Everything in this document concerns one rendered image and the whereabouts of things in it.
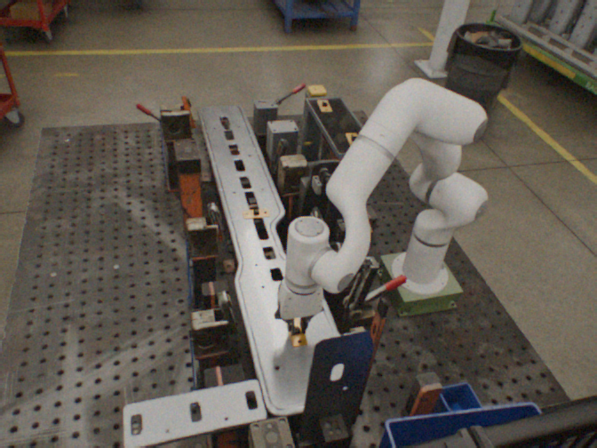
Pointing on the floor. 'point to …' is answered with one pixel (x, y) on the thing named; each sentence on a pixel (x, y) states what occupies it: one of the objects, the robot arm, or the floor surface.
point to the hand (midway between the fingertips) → (298, 324)
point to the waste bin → (481, 61)
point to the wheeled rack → (531, 34)
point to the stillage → (300, 9)
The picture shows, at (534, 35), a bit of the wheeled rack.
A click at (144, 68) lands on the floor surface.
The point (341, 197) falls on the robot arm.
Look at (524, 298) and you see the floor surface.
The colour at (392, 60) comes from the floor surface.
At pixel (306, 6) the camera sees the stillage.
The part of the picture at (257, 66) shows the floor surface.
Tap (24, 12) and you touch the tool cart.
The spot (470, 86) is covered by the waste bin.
